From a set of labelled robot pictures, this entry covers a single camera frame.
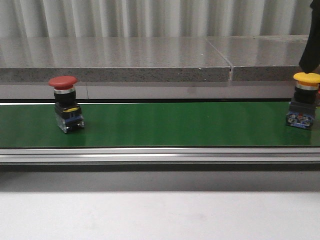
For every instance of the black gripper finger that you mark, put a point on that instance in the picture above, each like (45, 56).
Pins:
(310, 58)

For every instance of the yellow mushroom push button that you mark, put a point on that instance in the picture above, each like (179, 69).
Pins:
(302, 107)

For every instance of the red mushroom push button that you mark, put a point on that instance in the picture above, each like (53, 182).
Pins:
(68, 112)

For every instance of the green conveyor belt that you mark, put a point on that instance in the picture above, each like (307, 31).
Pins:
(183, 124)

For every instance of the grey stone countertop slab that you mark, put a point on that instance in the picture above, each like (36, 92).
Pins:
(112, 59)

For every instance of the white pleated curtain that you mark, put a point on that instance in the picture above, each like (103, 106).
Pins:
(153, 18)

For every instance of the aluminium conveyor side rail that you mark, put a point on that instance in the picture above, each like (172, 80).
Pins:
(161, 155)

